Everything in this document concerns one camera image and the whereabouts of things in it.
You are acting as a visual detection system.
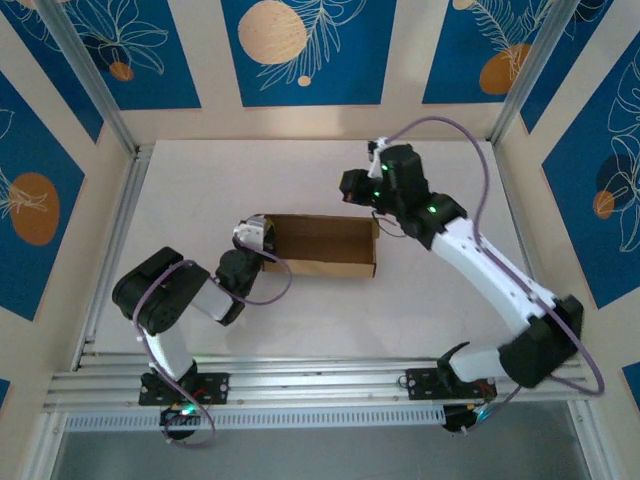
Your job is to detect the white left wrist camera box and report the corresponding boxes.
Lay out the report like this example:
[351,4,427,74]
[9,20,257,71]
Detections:
[231,213,270,250]

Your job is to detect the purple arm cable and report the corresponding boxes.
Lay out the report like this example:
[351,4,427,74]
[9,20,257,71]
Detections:
[132,247,294,448]
[384,116,605,436]

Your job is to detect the aluminium frame cross rail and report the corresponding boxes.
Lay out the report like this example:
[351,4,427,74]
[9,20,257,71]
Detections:
[42,357,586,414]

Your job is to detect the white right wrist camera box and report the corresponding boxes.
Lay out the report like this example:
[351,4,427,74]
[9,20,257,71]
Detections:
[366,136,392,180]

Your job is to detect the aluminium frame post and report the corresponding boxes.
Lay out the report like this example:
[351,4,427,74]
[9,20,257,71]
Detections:
[37,0,139,156]
[489,0,576,146]

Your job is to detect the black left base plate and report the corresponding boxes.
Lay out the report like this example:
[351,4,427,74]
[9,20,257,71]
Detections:
[138,372,231,407]

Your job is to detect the brown cardboard box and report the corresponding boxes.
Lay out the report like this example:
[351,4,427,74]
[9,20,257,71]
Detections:
[260,213,380,280]

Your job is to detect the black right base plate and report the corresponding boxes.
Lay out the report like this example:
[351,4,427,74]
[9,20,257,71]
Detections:
[405,366,497,403]

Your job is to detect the aluminium frame side rail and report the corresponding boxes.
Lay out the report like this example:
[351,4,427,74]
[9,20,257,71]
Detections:
[72,144,154,371]
[492,142,566,361]

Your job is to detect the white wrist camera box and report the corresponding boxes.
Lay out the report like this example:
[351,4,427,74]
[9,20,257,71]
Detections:
[231,213,270,250]
[366,136,392,180]

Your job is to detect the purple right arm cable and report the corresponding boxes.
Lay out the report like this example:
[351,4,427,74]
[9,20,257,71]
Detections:
[384,116,605,436]

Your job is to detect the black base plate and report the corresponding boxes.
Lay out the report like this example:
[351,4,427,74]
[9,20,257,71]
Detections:
[138,372,231,407]
[405,366,497,403]

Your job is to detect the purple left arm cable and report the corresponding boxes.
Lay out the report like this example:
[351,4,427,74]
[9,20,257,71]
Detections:
[132,247,294,448]

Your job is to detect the grey slotted cable duct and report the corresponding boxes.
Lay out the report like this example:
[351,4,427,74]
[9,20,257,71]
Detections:
[63,404,446,432]

